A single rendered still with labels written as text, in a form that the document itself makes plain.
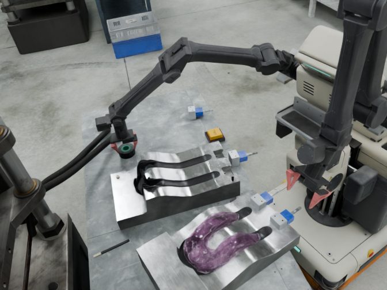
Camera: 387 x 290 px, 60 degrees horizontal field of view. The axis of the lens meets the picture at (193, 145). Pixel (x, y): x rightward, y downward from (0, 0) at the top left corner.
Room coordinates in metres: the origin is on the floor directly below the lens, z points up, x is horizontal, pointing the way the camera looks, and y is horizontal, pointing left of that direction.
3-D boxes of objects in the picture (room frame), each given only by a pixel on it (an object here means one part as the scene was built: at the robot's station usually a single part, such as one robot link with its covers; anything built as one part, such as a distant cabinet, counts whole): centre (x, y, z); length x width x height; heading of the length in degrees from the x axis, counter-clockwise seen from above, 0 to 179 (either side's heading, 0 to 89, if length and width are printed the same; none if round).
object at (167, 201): (0.97, 0.11, 0.87); 0.50 x 0.26 x 0.14; 101
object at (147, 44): (4.17, 0.55, 0.11); 0.61 x 0.41 x 0.22; 99
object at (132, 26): (4.17, 0.55, 0.28); 0.61 x 0.41 x 0.15; 99
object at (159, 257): (0.64, -0.05, 0.86); 0.50 x 0.26 x 0.11; 118
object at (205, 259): (0.65, -0.05, 0.90); 0.26 x 0.18 x 0.08; 118
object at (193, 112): (1.47, -0.06, 0.83); 0.13 x 0.05 x 0.05; 90
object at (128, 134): (1.24, 0.32, 0.94); 0.10 x 0.07 x 0.07; 101
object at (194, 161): (0.97, 0.09, 0.92); 0.35 x 0.16 x 0.09; 101
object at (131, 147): (1.24, 0.33, 0.82); 0.08 x 0.08 x 0.04
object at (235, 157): (1.09, -0.22, 0.83); 0.13 x 0.05 x 0.05; 99
